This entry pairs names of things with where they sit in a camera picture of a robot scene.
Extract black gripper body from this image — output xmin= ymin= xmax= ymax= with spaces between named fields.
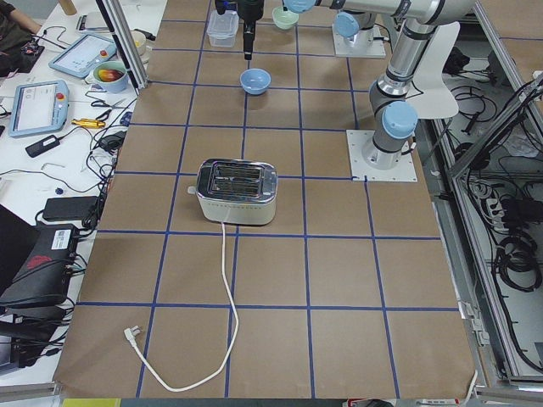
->
xmin=215 ymin=0 xmax=264 ymax=23

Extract green bowl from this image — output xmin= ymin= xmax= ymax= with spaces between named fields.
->
xmin=271 ymin=6 xmax=299 ymax=31

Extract blue bowl with fruit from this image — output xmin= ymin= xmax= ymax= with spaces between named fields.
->
xmin=86 ymin=61 xmax=128 ymax=93

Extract clear plastic food container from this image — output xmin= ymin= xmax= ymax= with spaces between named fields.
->
xmin=206 ymin=10 xmax=238 ymax=48

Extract white chrome toaster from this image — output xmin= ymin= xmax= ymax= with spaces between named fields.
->
xmin=188 ymin=158 xmax=278 ymax=226

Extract black scissors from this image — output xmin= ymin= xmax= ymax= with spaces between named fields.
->
xmin=90 ymin=98 xmax=125 ymax=121

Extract blue teach pendant rear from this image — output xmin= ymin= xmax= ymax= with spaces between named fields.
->
xmin=48 ymin=34 xmax=117 ymax=78

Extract blue teach pendant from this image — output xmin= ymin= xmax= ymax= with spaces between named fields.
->
xmin=48 ymin=34 xmax=117 ymax=78
xmin=8 ymin=80 xmax=70 ymax=138

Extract orange metal tool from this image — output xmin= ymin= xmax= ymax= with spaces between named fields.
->
xmin=71 ymin=119 xmax=106 ymax=129

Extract white paper sheet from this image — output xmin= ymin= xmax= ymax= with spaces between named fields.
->
xmin=406 ymin=22 xmax=460 ymax=120

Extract blue teach pendant front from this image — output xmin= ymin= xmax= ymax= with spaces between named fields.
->
xmin=8 ymin=80 xmax=70 ymax=138

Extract black power adapter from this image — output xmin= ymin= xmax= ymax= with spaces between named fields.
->
xmin=42 ymin=196 xmax=98 ymax=221

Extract black laptop computer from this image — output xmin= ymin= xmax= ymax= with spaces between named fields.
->
xmin=1 ymin=207 xmax=79 ymax=309

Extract white bowl behind post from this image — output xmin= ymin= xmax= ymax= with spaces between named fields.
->
xmin=131 ymin=30 xmax=153 ymax=64

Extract aluminium frame post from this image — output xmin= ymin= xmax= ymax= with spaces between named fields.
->
xmin=96 ymin=0 xmax=148 ymax=91

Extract white toaster power cable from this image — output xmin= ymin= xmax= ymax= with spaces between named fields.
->
xmin=123 ymin=221 xmax=239 ymax=392

